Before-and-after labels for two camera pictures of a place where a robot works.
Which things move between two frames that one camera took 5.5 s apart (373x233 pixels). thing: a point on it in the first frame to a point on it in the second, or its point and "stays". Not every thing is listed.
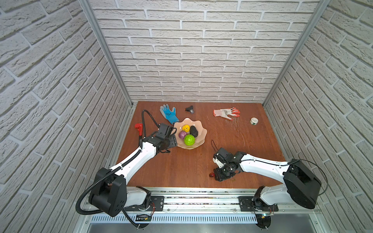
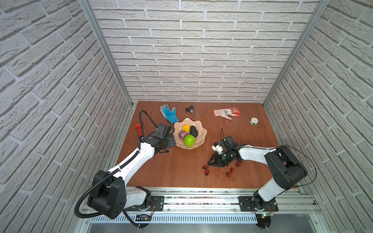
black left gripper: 168,139 stays
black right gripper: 218,175 to 216,160
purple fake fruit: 182,134 stays
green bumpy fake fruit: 189,140 stays
